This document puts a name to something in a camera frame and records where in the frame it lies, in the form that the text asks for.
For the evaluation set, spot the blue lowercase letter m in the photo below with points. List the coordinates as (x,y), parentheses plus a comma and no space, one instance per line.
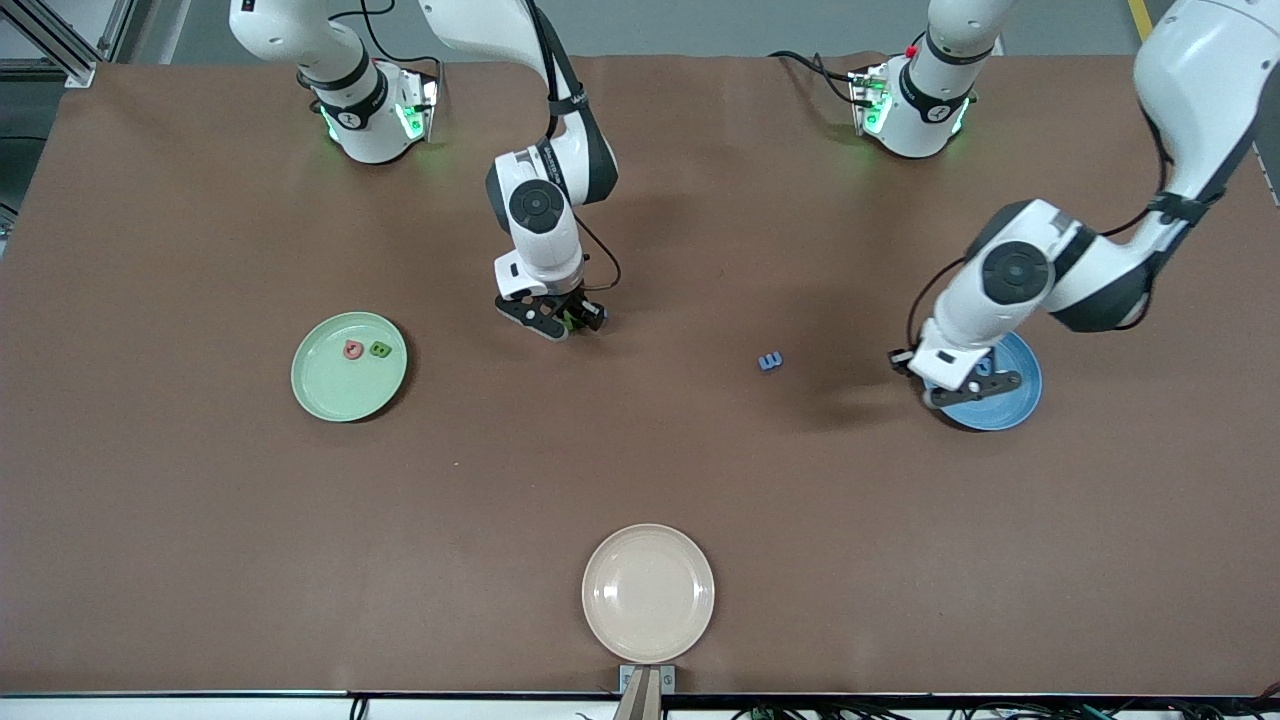
(770,361)

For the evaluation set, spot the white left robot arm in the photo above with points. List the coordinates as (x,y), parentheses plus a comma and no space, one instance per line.
(1090,270)

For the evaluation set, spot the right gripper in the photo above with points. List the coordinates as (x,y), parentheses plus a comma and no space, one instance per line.
(574,305)

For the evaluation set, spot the pink letter Q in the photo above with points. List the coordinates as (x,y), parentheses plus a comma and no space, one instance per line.
(353,349)

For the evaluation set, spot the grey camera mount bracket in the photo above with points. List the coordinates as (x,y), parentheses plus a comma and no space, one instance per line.
(628,680)

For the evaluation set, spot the light green plate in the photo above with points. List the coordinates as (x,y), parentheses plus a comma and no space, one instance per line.
(340,390)

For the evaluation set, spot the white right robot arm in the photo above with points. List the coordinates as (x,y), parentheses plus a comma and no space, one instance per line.
(550,250)

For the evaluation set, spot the blue plate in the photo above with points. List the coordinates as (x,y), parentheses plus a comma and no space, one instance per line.
(1015,400)

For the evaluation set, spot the brown table cover mat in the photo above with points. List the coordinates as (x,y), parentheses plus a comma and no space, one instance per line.
(200,550)

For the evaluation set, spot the beige plate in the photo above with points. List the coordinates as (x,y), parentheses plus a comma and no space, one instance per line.
(648,593)

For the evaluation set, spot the white table front rail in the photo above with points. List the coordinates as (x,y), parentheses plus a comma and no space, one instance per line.
(150,710)

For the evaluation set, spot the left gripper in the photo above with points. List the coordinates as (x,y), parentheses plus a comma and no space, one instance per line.
(899,365)

